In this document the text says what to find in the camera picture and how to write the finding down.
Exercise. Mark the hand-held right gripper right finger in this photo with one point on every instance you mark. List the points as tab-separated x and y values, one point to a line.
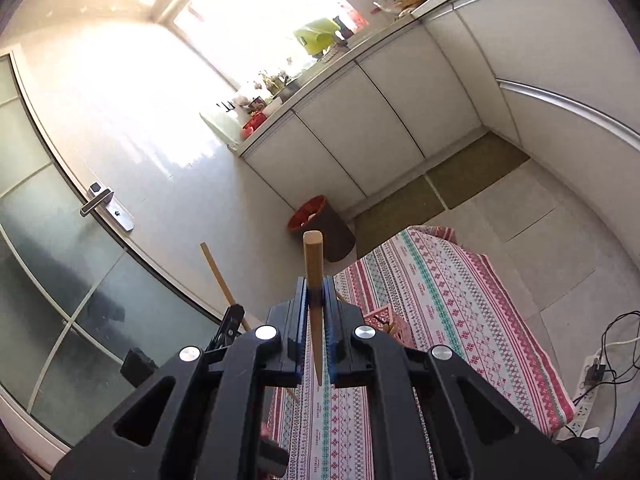
330	320

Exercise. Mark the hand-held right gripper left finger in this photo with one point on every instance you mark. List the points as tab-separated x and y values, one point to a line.
301	320

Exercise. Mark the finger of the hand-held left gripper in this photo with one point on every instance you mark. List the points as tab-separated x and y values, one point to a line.
229	325

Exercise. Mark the wooden chopstick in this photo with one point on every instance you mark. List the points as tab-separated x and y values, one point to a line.
217	272
312	270

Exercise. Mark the pink perforated basket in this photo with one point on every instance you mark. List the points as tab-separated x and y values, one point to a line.
395	330

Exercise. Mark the brown trash bin red liner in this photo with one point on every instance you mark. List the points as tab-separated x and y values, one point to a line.
335	235

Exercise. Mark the patterned woven tablecloth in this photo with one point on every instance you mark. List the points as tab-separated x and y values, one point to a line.
450	335

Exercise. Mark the olive floor mat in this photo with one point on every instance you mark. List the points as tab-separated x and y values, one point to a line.
475	170
395	215

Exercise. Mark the frosted glass door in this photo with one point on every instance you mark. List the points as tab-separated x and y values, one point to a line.
50	260

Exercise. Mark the red container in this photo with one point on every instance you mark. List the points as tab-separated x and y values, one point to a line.
255	125

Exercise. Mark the white kitchen cabinet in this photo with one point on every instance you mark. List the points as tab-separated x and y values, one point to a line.
400	100

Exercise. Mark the white power strip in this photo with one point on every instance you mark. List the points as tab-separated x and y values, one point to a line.
585	400

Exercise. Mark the green plastic jug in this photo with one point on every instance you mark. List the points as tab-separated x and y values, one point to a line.
317	35

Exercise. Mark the window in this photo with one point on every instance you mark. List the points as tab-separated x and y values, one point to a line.
260	20

